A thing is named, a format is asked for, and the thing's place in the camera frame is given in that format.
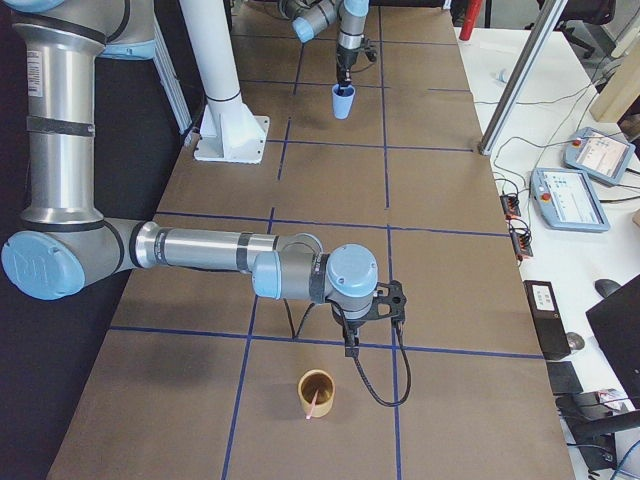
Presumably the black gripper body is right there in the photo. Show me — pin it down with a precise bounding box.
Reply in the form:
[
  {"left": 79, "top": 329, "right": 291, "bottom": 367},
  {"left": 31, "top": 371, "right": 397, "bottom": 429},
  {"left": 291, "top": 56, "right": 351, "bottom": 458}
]
[
  {"left": 341, "top": 318, "right": 363, "bottom": 344},
  {"left": 336, "top": 46, "right": 358, "bottom": 75}
]

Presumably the pink chopstick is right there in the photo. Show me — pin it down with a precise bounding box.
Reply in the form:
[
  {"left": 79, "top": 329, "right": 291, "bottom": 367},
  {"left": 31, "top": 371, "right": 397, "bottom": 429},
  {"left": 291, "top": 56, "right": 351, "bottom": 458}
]
[{"left": 305, "top": 390, "right": 319, "bottom": 420}]

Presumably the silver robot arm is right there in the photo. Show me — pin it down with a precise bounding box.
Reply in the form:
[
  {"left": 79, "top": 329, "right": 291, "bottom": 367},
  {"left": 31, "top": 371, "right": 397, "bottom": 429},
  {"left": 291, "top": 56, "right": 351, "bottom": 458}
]
[
  {"left": 1, "top": 1, "right": 382, "bottom": 356},
  {"left": 277, "top": 0, "right": 369, "bottom": 97}
]

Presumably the bamboo wooden cup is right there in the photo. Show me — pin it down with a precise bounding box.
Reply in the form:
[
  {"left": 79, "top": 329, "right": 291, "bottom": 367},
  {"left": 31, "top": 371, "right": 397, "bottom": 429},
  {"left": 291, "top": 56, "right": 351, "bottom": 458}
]
[{"left": 297, "top": 369, "right": 336, "bottom": 420}]

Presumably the red cylinder tube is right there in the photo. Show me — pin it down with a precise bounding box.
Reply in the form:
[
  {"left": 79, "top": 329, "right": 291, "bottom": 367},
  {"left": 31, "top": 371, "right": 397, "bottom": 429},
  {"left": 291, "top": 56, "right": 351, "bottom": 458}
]
[{"left": 459, "top": 0, "right": 484, "bottom": 41}]

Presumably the orange black connector module near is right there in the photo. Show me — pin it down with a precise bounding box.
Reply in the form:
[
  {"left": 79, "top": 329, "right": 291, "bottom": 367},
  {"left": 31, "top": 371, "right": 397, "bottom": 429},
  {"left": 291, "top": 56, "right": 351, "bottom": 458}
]
[{"left": 509, "top": 225, "right": 533, "bottom": 261}]

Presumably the orange black connector module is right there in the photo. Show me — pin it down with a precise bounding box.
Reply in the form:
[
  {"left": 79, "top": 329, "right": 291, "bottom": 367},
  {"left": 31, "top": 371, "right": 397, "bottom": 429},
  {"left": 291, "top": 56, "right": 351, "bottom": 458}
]
[
  {"left": 509, "top": 225, "right": 533, "bottom": 261},
  {"left": 499, "top": 193, "right": 521, "bottom": 220}
]

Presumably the black power box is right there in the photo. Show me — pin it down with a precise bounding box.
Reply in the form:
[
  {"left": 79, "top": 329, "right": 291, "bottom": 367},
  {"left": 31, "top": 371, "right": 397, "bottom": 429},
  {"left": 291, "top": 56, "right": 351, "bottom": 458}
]
[{"left": 523, "top": 280, "right": 571, "bottom": 361}]

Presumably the orange black connector module far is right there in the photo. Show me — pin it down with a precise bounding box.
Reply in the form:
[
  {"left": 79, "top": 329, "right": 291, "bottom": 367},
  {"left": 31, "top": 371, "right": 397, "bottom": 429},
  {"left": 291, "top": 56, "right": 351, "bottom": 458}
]
[{"left": 499, "top": 193, "right": 521, "bottom": 220}]

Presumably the near teach pendant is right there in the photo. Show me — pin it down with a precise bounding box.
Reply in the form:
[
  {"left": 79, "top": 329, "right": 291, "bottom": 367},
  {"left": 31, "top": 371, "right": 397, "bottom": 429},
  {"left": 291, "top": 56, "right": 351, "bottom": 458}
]
[{"left": 530, "top": 168, "right": 610, "bottom": 233}]

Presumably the teach pendant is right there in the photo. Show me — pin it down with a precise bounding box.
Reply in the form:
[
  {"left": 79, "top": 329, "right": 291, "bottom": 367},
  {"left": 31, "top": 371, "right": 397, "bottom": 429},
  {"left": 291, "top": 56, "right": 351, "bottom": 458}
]
[
  {"left": 563, "top": 127, "right": 635, "bottom": 186},
  {"left": 530, "top": 168, "right": 610, "bottom": 233}
]

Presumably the black computer mouse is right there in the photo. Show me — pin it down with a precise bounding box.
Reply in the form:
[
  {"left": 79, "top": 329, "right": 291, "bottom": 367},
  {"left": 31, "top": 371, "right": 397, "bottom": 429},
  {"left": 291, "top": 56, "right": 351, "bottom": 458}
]
[{"left": 594, "top": 278, "right": 621, "bottom": 298}]

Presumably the far teach pendant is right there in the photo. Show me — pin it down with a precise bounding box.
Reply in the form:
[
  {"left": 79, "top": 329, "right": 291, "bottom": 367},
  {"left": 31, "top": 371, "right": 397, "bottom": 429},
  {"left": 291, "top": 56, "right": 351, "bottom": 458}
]
[{"left": 563, "top": 127, "right": 635, "bottom": 186}]

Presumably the black monitor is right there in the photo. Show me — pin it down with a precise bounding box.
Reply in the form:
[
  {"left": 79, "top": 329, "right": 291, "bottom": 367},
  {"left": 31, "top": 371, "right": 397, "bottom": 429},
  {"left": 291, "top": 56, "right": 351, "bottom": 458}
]
[{"left": 586, "top": 276, "right": 639, "bottom": 390}]

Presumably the black braided camera cable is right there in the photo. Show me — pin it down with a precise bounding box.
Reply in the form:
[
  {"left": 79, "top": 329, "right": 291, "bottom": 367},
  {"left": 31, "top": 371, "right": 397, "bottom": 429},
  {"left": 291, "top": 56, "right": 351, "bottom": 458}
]
[{"left": 335, "top": 302, "right": 412, "bottom": 407}]

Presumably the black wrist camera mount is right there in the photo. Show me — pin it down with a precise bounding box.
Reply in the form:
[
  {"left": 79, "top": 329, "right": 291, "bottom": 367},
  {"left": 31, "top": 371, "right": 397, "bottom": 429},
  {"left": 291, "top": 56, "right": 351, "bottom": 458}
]
[{"left": 361, "top": 280, "right": 407, "bottom": 324}]

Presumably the white pedestal base plate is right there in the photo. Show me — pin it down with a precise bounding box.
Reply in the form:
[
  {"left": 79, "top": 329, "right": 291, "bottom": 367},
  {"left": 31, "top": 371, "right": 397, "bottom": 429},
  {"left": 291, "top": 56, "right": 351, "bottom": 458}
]
[{"left": 194, "top": 101, "right": 270, "bottom": 164}]

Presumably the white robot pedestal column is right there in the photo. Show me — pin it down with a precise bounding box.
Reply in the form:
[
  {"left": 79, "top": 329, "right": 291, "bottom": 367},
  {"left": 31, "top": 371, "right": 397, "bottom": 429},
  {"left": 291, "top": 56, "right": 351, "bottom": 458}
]
[{"left": 180, "top": 0, "right": 241, "bottom": 103}]

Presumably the aluminium frame post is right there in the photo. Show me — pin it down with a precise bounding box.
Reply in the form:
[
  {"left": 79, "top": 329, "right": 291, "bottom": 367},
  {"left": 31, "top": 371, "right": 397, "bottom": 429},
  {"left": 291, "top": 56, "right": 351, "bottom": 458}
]
[{"left": 478, "top": 0, "right": 568, "bottom": 156}]

